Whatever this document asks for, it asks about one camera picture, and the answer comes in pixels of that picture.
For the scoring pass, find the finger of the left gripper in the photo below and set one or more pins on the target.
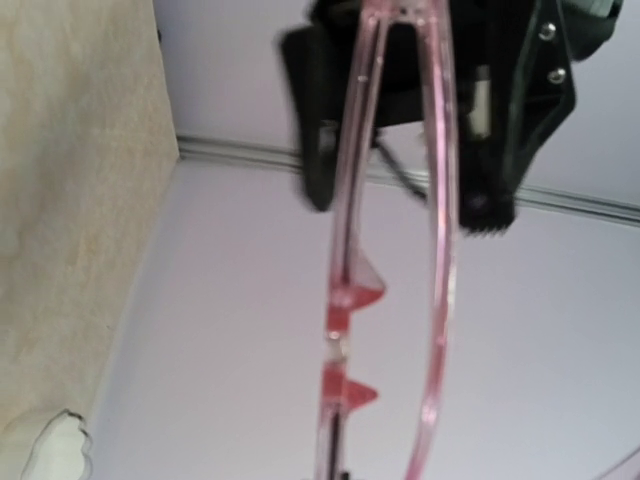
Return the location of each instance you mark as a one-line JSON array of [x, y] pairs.
[[310, 125]]

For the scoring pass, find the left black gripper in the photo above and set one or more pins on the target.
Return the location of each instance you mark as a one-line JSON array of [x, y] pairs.
[[525, 55]]

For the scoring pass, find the clear frame glasses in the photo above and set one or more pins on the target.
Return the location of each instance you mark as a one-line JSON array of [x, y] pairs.
[[392, 270]]

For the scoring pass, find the white scalloped bowl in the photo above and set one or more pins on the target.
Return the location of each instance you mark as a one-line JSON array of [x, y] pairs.
[[61, 450]]

